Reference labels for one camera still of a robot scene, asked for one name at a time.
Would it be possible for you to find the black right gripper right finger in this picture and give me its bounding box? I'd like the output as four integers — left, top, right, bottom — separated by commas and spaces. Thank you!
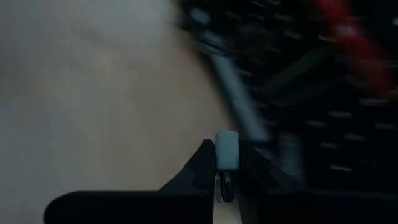
238, 140, 398, 224

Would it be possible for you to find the red T-handle hex key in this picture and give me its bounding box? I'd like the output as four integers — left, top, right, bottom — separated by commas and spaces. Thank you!
310, 0, 397, 97

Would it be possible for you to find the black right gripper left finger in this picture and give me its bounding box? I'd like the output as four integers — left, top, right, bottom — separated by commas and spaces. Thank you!
43, 139, 217, 224

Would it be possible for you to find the light purple plastic stick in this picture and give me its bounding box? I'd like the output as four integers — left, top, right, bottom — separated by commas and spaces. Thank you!
214, 129, 241, 172

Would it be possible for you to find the black pegboard tool stand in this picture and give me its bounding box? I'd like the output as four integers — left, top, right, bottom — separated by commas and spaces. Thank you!
174, 0, 398, 194

